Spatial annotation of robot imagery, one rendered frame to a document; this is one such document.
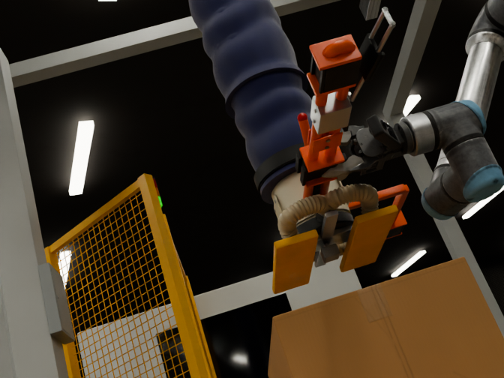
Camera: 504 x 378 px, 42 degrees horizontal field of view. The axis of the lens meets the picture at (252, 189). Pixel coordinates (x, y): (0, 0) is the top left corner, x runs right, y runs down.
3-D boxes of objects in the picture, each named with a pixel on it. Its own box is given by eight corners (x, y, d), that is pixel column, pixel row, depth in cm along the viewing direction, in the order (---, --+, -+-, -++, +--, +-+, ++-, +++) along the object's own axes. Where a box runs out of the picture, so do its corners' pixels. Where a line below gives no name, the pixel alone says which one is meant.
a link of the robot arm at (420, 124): (439, 138, 139) (420, 101, 143) (417, 145, 138) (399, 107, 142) (429, 158, 147) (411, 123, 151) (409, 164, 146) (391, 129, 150)
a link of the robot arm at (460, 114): (494, 127, 140) (474, 88, 143) (440, 142, 138) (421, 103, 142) (480, 145, 148) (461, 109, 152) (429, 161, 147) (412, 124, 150)
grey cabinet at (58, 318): (64, 345, 276) (51, 280, 289) (76, 340, 277) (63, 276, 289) (49, 334, 258) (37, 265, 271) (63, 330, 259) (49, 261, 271)
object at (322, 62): (316, 97, 113) (306, 75, 115) (355, 86, 113) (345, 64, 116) (319, 68, 105) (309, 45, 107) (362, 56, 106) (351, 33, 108)
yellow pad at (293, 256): (274, 295, 172) (268, 277, 175) (309, 283, 174) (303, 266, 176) (276, 249, 142) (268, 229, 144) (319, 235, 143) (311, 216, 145)
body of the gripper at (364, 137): (358, 178, 146) (408, 162, 147) (363, 159, 138) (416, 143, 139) (345, 148, 149) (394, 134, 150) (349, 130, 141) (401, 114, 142)
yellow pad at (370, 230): (341, 273, 175) (334, 256, 177) (376, 262, 176) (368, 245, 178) (357, 223, 144) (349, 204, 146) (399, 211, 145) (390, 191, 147)
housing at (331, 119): (316, 136, 124) (307, 117, 126) (349, 126, 125) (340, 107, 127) (319, 116, 118) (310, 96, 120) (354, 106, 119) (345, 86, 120)
